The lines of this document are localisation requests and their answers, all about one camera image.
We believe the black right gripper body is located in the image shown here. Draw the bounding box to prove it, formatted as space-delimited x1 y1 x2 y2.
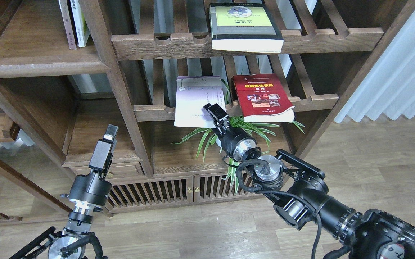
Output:
214 117 257 162

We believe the white curtain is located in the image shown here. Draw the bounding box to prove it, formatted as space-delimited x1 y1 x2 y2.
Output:
334 11 415 123

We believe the green spider plant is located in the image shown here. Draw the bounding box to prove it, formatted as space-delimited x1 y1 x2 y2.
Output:
172 79 306 196

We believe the red paperback book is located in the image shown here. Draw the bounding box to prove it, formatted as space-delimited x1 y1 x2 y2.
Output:
232 73 295 123

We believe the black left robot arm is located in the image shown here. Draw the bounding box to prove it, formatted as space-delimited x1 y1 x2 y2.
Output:
12 124 118 259

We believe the brown upright book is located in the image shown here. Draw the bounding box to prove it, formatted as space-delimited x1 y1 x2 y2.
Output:
58 0 77 50

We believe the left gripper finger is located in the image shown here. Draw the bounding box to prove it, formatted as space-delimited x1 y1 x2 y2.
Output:
104 124 119 142

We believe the white green upright book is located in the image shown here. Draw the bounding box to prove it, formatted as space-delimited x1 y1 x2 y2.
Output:
70 0 90 48

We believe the dark wooden bookshelf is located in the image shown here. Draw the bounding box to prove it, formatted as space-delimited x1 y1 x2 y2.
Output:
0 0 415 215

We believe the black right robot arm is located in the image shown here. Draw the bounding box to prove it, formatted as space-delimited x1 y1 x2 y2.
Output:
204 104 415 259

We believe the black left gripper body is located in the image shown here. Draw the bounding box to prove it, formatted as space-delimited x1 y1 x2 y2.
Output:
65 140 117 212

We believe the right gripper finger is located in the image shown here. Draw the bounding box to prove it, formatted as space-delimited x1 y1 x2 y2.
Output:
203 103 229 122

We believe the yellow-green black thick book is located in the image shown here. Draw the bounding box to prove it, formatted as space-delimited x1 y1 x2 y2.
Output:
209 2 284 53

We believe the white lavender paperback book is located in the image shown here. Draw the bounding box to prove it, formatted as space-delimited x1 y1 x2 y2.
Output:
174 76 225 128

